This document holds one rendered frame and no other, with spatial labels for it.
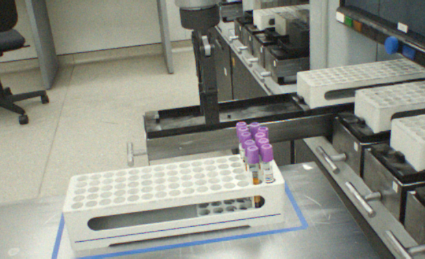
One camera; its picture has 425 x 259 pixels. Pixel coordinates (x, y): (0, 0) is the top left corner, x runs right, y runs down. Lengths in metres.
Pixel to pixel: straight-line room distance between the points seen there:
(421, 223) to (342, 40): 0.55
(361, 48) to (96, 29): 3.58
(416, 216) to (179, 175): 0.36
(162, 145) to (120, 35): 3.62
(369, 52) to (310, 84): 0.22
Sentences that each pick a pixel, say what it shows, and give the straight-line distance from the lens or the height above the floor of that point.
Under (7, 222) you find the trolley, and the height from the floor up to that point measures 0.82.
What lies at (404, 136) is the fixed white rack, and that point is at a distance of 0.90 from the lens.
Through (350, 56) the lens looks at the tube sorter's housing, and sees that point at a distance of 1.24.
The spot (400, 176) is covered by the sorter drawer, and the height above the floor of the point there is 0.81.
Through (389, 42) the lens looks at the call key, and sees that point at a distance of 0.95.
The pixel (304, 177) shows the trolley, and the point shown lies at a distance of 0.84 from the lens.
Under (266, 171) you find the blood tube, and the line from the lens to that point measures 0.69.
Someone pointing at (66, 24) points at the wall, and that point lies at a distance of 4.64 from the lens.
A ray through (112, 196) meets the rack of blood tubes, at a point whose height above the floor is 0.88.
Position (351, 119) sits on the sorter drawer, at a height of 0.82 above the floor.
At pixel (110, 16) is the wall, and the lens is 4.60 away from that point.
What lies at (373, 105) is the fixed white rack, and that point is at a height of 0.86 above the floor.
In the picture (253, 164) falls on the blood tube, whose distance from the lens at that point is 0.68.
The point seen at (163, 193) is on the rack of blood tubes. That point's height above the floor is 0.88.
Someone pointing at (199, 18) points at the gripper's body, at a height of 1.03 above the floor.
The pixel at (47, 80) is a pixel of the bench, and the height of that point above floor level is 0.08.
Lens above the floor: 1.24
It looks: 25 degrees down
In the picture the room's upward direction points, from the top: 5 degrees counter-clockwise
